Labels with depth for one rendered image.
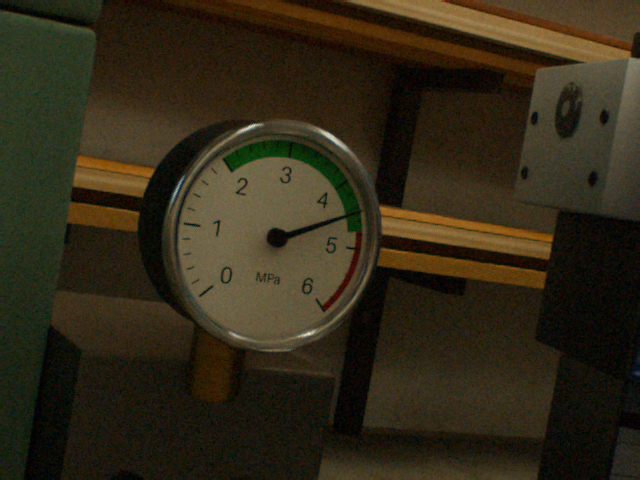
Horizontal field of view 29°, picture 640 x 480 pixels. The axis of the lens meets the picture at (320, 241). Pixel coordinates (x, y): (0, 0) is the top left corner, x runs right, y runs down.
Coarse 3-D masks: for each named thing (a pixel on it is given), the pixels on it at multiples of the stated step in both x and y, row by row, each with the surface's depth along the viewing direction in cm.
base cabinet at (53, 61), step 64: (0, 64) 35; (64, 64) 36; (0, 128) 35; (64, 128) 36; (0, 192) 36; (64, 192) 36; (0, 256) 36; (0, 320) 36; (0, 384) 36; (0, 448) 37
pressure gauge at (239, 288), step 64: (256, 128) 32; (320, 128) 33; (192, 192) 32; (256, 192) 32; (320, 192) 33; (192, 256) 32; (256, 256) 33; (320, 256) 33; (192, 320) 32; (256, 320) 33; (320, 320) 34; (192, 384) 35
